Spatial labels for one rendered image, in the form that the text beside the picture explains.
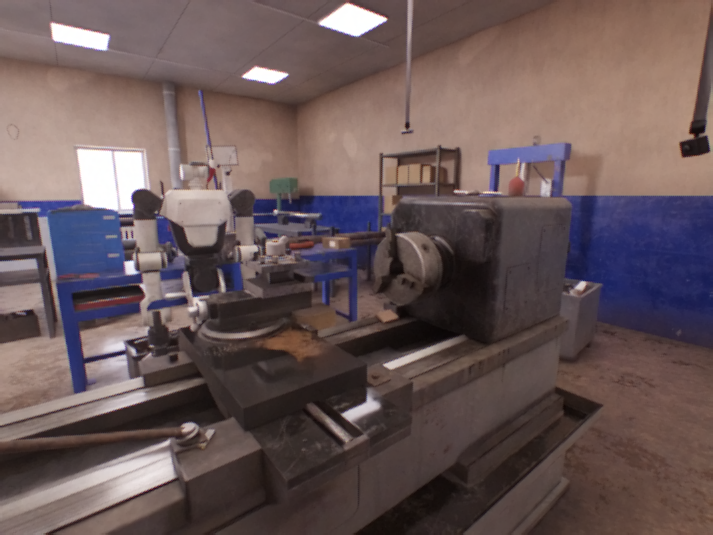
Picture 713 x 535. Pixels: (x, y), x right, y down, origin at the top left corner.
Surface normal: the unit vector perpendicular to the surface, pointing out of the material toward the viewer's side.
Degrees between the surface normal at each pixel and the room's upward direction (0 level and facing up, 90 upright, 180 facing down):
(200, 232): 90
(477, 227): 90
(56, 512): 0
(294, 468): 0
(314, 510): 90
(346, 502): 90
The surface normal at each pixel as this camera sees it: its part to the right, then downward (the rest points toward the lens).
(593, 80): -0.79, 0.12
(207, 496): 0.61, 0.15
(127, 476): 0.00, -0.98
